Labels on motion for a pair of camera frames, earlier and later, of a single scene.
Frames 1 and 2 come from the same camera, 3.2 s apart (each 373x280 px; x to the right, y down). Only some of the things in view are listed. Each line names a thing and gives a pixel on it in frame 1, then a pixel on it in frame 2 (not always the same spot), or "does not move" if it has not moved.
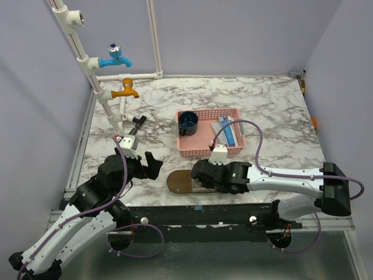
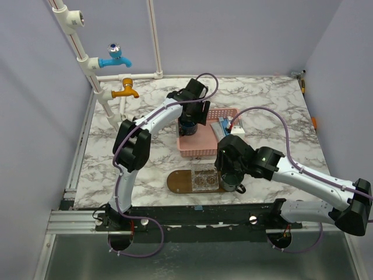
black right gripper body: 219,187 to 224,163
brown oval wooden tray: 180,182 does not move
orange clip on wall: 314,122 does not move
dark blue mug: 188,123 does not move
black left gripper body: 134,168 to 198,114
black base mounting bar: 243,223 does not move
